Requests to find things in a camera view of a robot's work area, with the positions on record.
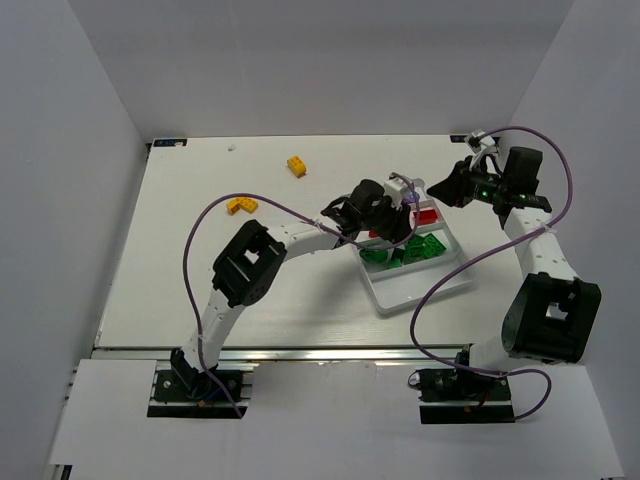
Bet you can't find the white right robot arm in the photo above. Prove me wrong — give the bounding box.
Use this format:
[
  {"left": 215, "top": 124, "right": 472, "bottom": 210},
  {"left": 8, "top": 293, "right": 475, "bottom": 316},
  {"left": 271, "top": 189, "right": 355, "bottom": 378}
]
[{"left": 427, "top": 147, "right": 602, "bottom": 372}]

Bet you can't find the yellow tall lego brick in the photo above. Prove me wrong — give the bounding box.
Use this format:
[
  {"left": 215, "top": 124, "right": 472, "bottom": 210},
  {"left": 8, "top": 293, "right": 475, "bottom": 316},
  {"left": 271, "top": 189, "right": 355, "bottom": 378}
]
[{"left": 286, "top": 156, "right": 307, "bottom": 178}]

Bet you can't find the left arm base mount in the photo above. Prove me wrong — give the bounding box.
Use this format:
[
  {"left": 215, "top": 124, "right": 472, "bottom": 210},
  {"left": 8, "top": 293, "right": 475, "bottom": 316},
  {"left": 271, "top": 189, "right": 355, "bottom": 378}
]
[{"left": 147, "top": 348, "right": 252, "bottom": 420}]

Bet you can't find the small yellow lego brick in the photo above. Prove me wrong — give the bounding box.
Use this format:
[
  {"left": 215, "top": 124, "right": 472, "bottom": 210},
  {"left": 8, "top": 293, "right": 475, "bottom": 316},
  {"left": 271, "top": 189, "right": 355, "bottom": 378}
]
[{"left": 226, "top": 199, "right": 240, "bottom": 215}]

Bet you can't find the green rounded lego piece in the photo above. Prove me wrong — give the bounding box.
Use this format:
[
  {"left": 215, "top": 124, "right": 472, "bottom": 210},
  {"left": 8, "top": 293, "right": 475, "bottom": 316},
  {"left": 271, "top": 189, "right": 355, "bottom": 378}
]
[{"left": 359, "top": 249, "right": 389, "bottom": 265}]

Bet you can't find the green long lego brick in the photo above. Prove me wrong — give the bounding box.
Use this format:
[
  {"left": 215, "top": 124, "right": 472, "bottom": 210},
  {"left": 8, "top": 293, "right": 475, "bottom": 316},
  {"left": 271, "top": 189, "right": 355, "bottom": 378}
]
[{"left": 403, "top": 235, "right": 424, "bottom": 264}]

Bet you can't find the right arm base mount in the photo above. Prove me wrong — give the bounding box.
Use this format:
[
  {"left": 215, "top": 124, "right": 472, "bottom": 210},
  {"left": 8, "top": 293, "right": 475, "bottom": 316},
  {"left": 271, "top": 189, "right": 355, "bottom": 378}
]
[{"left": 407, "top": 368, "right": 515, "bottom": 425}]

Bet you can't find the white divided tray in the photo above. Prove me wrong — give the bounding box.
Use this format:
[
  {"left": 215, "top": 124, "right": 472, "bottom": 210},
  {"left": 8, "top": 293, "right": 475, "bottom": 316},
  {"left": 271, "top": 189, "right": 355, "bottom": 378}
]
[{"left": 354, "top": 178, "right": 467, "bottom": 316}]

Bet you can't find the yellow long lego brick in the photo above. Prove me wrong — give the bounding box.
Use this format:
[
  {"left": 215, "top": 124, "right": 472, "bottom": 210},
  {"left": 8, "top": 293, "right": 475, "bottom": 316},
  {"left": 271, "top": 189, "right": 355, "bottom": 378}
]
[{"left": 236, "top": 197, "right": 259, "bottom": 214}]

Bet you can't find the green lego plate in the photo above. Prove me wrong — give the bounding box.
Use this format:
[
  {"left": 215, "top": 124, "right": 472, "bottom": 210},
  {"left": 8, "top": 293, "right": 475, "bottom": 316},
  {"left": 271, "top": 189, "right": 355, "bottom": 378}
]
[{"left": 422, "top": 233, "right": 447, "bottom": 259}]

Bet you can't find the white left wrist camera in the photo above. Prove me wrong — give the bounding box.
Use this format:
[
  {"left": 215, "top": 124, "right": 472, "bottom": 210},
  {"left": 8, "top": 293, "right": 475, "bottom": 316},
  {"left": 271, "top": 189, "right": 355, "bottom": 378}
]
[{"left": 384, "top": 173, "right": 413, "bottom": 208}]

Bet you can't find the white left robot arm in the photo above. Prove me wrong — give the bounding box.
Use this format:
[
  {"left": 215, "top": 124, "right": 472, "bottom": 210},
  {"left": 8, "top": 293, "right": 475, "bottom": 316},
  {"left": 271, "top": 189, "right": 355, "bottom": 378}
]
[{"left": 170, "top": 173, "right": 419, "bottom": 400}]

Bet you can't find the tiny green lego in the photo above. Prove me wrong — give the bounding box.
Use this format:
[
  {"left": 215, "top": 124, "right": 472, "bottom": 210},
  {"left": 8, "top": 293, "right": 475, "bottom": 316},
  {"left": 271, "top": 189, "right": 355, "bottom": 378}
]
[{"left": 388, "top": 249, "right": 405, "bottom": 269}]

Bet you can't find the red small lego brick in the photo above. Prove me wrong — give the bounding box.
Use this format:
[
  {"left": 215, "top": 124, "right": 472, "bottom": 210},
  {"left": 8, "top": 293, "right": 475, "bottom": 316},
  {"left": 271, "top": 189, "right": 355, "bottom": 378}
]
[{"left": 414, "top": 209, "right": 439, "bottom": 226}]

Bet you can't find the purple flower lego piece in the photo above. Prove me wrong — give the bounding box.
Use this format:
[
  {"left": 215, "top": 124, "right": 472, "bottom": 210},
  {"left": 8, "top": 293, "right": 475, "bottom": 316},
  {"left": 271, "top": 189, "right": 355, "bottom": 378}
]
[{"left": 404, "top": 192, "right": 419, "bottom": 203}]

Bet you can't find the blue label left corner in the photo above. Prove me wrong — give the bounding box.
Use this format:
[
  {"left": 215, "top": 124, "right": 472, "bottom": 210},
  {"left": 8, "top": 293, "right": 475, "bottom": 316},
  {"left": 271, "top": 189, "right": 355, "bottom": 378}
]
[{"left": 152, "top": 138, "right": 188, "bottom": 148}]

